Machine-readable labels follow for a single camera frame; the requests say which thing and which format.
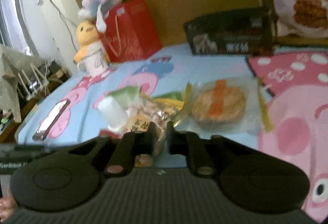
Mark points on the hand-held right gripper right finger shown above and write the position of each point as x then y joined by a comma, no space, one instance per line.
171,138

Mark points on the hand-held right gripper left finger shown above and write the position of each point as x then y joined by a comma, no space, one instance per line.
152,138

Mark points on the clear packet of snacks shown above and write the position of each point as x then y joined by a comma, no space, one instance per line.
153,116

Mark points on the green snack packet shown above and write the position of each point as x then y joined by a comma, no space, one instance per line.
126,97

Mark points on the person's left hand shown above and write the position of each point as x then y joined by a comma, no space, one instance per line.
5,204

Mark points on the yellow snack packet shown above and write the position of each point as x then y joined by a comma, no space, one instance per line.
170,98

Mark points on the white plastic cup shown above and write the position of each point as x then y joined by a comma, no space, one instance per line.
112,113

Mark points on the smartphone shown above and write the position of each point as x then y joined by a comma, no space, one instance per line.
52,119

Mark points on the round cake in clear packet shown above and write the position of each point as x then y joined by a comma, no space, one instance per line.
217,105

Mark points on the grey cloth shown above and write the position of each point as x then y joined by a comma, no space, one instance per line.
10,75

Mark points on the cartoon printed bed sheet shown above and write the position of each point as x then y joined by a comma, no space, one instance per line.
217,65

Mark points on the red gift bag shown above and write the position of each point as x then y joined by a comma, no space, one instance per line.
133,31

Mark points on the yellow duck plush with cup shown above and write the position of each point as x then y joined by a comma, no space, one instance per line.
89,47

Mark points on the black printed box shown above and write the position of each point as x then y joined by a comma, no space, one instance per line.
228,34

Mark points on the window frame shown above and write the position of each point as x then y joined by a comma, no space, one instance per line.
12,3

